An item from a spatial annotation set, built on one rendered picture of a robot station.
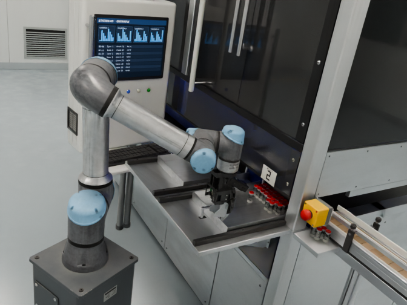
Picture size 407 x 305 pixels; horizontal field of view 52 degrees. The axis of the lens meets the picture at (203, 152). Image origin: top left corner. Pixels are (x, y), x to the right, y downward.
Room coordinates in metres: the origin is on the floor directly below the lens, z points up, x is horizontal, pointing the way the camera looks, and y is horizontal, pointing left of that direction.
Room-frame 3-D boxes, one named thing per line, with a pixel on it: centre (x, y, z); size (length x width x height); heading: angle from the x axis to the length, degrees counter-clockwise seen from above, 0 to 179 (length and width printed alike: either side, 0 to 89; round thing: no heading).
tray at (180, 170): (1.74, -0.01, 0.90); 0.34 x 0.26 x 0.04; 123
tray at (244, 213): (1.45, -0.19, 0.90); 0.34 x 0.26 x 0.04; 123
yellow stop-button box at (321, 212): (1.31, -0.43, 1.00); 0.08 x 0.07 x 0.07; 123
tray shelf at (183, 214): (1.56, -0.04, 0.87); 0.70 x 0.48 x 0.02; 33
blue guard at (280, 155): (2.20, 0.19, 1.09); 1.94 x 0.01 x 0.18; 33
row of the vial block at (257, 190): (1.51, -0.29, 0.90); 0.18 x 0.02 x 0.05; 33
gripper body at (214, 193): (1.29, -0.08, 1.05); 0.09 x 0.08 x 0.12; 123
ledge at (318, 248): (1.32, -0.47, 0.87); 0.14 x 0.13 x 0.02; 123
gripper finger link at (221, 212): (1.28, -0.09, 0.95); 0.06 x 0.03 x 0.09; 123
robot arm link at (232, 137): (1.30, -0.09, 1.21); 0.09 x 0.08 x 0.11; 95
